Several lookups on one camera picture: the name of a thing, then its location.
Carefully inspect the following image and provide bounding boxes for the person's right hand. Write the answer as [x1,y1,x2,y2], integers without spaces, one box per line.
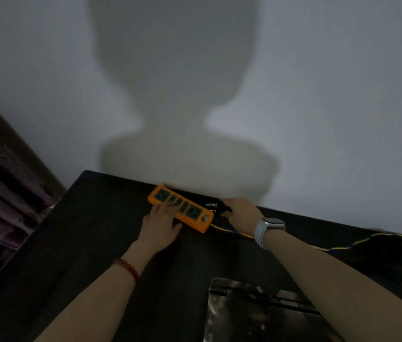
[220,197,264,239]

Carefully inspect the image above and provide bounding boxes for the person's left hand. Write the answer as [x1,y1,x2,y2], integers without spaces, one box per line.
[129,202,184,262]

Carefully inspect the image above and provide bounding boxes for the black power plug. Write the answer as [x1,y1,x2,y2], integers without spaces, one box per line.
[206,201,232,215]

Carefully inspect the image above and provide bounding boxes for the orange power strip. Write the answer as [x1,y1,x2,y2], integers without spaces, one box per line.
[147,185,215,234]

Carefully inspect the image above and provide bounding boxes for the person's right forearm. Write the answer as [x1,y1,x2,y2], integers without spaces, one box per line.
[263,228,402,342]

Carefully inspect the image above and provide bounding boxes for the person's left forearm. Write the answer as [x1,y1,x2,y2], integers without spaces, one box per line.
[35,242,152,342]

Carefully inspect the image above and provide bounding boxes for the white smartwatch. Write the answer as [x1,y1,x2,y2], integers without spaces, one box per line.
[254,217,286,250]

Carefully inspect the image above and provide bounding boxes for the black rod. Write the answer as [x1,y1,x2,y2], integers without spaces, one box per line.
[210,286,321,316]

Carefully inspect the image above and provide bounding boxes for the clear plastic bag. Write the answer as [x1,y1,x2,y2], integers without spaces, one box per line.
[204,278,344,342]

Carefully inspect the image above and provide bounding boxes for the red bead bracelet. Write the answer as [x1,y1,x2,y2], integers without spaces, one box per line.
[112,258,140,285]

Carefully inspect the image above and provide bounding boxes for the yellow and blue cable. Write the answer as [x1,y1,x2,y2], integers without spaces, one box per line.
[210,224,402,252]

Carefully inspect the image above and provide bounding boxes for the dark wooden frame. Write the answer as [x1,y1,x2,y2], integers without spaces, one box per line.
[0,83,67,207]

